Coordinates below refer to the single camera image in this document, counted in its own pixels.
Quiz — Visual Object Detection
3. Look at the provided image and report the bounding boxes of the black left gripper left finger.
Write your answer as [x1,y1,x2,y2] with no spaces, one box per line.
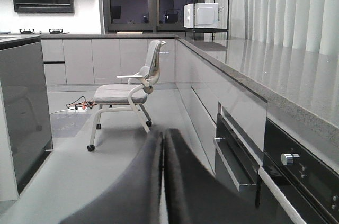
[61,131,163,223]

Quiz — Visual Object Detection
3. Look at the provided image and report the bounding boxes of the grey white rolling chair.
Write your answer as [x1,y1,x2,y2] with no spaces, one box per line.
[87,40,166,152]

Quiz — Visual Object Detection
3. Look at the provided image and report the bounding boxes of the white pleated curtain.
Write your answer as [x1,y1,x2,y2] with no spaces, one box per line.
[206,0,339,55]

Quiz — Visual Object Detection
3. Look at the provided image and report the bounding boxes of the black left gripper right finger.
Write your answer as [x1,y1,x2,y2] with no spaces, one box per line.
[164,129,267,223]

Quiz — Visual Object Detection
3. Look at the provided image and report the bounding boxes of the dark grey island cabinet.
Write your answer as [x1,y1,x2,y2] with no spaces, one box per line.
[1,36,53,201]

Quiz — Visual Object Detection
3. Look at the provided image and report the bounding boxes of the white power strip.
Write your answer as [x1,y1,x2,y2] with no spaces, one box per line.
[66,108,88,114]

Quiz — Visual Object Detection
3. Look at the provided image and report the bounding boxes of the black metal microwave rack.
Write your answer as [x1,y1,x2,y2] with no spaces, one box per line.
[183,0,230,39]

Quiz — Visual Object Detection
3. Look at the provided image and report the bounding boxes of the grey kitchen cabinet run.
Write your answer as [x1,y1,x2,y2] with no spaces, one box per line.
[42,38,267,163]

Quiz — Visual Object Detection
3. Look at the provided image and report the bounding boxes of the dark framed window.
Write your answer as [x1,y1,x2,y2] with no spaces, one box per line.
[102,0,193,33]

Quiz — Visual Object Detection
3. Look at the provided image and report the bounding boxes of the white microwave oven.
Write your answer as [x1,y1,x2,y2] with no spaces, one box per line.
[184,3,219,28]

